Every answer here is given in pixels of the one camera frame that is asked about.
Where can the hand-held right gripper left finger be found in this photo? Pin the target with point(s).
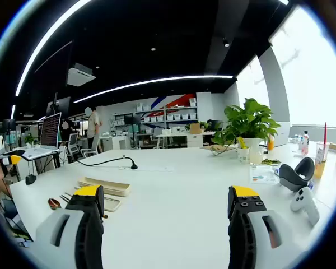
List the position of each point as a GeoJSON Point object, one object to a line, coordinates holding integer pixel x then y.
{"type": "Point", "coordinates": [86, 224]}

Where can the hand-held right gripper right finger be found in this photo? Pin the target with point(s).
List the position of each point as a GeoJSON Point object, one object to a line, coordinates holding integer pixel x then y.
{"type": "Point", "coordinates": [240, 229]}

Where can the translucent cutlery case lid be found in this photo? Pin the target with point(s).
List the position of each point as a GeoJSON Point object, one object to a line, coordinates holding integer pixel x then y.
{"type": "Point", "coordinates": [112, 204]}

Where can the dark wooden chopstick utensil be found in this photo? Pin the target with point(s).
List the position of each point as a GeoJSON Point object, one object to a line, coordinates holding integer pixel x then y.
{"type": "Point", "coordinates": [65, 198]}
{"type": "Point", "coordinates": [69, 194]}

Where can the wooden spoon utensil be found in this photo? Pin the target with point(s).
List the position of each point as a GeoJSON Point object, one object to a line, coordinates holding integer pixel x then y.
{"type": "Point", "coordinates": [54, 204]}

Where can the beige cutlery case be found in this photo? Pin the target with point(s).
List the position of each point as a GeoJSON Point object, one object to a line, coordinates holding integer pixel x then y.
{"type": "Point", "coordinates": [106, 185]}

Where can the black round desk puck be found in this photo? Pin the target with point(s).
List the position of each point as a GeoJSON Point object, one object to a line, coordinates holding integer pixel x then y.
{"type": "Point", "coordinates": [30, 179]}

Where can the open laptop on stand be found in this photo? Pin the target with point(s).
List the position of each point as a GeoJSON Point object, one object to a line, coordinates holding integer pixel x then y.
{"type": "Point", "coordinates": [51, 130]}

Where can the printed paper leaflet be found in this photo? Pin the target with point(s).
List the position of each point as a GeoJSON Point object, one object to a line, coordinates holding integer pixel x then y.
{"type": "Point", "coordinates": [263, 174]}

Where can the black monitor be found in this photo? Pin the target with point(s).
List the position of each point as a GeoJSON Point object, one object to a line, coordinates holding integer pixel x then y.
{"type": "Point", "coordinates": [60, 106]}

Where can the white hand controller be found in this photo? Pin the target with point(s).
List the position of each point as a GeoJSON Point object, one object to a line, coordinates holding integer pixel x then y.
{"type": "Point", "coordinates": [306, 204]}

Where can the grey headset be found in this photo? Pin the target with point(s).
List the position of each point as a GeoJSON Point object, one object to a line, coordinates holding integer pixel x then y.
{"type": "Point", "coordinates": [292, 176]}

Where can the white patterned cup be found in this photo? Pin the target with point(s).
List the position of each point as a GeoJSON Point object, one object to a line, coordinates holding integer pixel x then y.
{"type": "Point", "coordinates": [243, 155]}

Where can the white office chair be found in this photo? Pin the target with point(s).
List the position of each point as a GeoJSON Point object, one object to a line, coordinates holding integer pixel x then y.
{"type": "Point", "coordinates": [90, 148]}

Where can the white table power strip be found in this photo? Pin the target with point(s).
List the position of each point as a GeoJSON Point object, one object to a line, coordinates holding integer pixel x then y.
{"type": "Point", "coordinates": [148, 168]}

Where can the white ceiling air conditioner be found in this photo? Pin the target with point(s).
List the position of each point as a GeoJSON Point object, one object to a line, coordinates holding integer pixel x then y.
{"type": "Point", "coordinates": [80, 75]}

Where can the white box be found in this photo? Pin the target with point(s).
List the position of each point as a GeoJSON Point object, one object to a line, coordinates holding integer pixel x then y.
{"type": "Point", "coordinates": [282, 134]}

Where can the plastic drink cup with straw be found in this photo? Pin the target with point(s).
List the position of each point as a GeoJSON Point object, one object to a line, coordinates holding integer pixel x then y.
{"type": "Point", "coordinates": [321, 159]}

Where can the clear drink bottle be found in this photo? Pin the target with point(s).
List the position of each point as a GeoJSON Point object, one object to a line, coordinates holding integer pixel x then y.
{"type": "Point", "coordinates": [305, 144]}

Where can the green potted plant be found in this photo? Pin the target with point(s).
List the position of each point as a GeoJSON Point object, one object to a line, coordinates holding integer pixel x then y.
{"type": "Point", "coordinates": [249, 120]}

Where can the cardboard box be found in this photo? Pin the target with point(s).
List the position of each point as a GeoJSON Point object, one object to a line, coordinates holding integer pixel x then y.
{"type": "Point", "coordinates": [196, 128]}

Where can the shelving with white bins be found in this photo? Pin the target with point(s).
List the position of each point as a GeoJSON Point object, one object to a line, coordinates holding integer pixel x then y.
{"type": "Point", "coordinates": [170, 115]}

